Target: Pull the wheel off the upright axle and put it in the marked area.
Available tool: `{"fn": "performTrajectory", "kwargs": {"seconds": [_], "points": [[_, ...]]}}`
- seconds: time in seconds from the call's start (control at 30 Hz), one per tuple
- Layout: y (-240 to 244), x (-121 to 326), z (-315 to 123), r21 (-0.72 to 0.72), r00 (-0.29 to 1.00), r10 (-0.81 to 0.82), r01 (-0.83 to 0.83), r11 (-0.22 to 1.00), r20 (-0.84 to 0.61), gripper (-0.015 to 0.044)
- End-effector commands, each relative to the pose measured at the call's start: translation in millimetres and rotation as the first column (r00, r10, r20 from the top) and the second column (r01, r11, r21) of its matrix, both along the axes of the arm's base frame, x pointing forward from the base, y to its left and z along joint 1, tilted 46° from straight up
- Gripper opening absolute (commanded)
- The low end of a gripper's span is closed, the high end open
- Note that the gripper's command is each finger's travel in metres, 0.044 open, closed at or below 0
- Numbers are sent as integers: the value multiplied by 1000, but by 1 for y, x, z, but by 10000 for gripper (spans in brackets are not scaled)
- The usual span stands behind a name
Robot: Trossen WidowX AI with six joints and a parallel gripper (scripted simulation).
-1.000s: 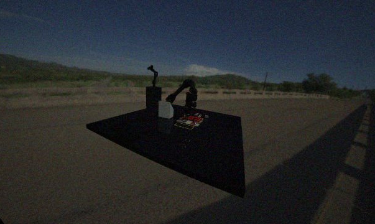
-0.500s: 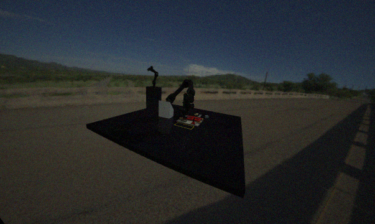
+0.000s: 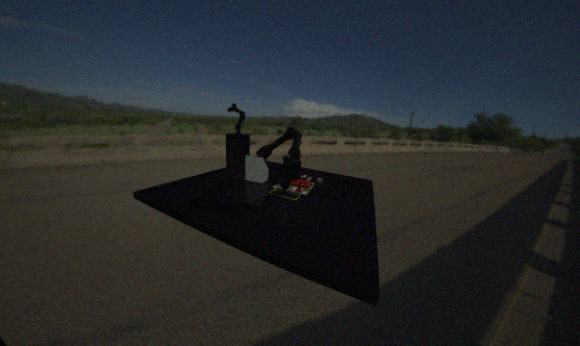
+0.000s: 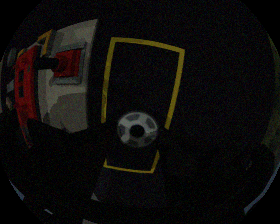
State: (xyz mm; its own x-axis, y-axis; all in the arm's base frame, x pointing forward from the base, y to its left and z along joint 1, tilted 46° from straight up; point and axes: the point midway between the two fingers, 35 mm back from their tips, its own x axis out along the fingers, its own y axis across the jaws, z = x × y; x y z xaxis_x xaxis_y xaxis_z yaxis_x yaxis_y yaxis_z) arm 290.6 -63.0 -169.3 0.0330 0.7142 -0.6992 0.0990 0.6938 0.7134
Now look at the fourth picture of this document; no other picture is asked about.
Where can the yellow rectangular outline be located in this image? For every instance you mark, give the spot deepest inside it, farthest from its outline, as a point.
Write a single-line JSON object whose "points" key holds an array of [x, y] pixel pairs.
{"points": [[175, 87]]}

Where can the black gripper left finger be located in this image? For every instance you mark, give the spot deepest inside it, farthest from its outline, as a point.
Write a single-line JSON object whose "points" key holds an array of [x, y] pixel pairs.
{"points": [[83, 153]]}

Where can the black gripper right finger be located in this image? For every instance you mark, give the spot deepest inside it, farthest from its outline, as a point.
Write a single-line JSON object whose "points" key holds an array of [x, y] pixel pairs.
{"points": [[186, 166]]}

